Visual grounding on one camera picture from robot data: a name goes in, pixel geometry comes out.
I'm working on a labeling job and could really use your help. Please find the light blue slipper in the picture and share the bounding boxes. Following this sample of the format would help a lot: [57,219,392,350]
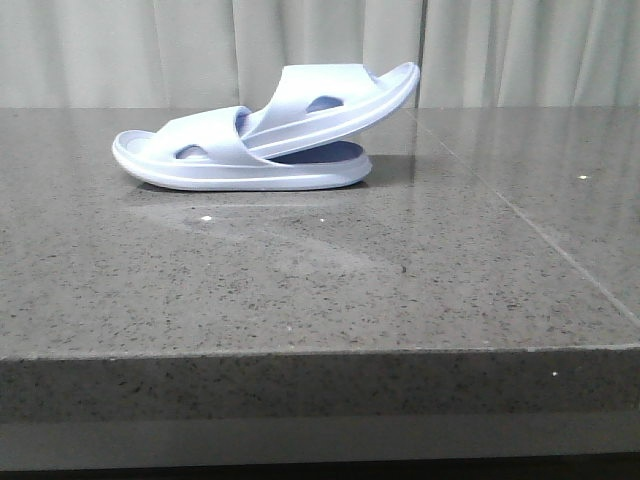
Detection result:
[112,106,372,191]
[236,62,420,159]

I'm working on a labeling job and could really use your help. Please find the pale green curtain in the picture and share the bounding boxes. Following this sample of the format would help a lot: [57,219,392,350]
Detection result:
[1,1,639,108]

